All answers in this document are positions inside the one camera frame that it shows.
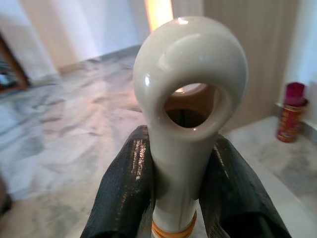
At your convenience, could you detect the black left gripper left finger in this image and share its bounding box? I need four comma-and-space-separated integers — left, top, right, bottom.
85, 124, 159, 238

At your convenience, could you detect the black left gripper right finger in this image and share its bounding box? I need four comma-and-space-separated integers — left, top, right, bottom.
197, 134, 292, 238

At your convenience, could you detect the wooden broom with grey loop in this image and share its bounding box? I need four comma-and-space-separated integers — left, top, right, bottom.
133, 15, 249, 238

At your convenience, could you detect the red incense stick can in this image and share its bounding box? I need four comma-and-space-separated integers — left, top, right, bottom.
275, 82, 309, 143

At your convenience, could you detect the light wooden cabinet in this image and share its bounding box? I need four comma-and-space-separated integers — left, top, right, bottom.
202, 0, 300, 118

